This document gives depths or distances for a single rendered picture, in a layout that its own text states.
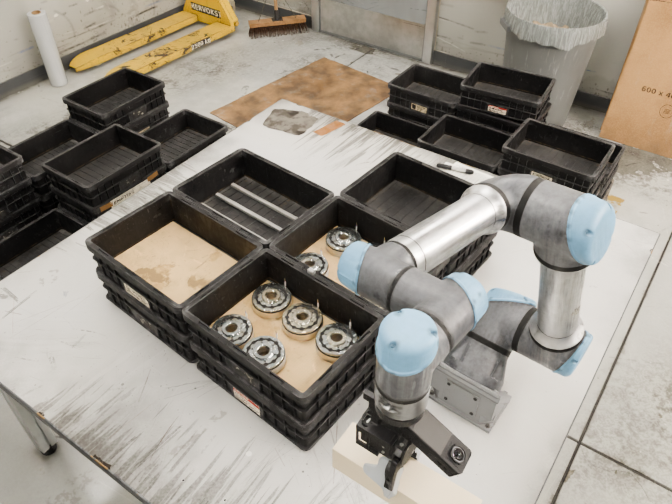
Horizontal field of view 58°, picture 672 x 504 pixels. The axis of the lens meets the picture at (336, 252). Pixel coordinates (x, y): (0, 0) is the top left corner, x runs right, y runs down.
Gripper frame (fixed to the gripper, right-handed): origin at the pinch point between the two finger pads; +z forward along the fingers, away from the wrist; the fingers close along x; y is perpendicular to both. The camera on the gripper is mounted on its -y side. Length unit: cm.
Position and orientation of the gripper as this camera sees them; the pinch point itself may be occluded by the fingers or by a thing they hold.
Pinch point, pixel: (403, 478)
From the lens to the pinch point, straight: 105.5
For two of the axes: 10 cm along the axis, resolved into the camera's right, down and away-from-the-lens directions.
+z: 0.1, 7.4, 6.7
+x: -5.7, 5.6, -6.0
